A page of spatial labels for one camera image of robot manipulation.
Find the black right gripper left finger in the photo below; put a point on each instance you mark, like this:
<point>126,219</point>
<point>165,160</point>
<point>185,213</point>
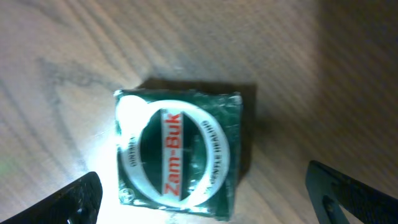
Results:
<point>77,203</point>

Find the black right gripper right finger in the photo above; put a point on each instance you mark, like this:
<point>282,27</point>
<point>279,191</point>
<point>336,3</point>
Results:
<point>330,191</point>

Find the dark green balm box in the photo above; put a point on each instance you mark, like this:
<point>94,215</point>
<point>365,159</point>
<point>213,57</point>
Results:
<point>178,151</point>

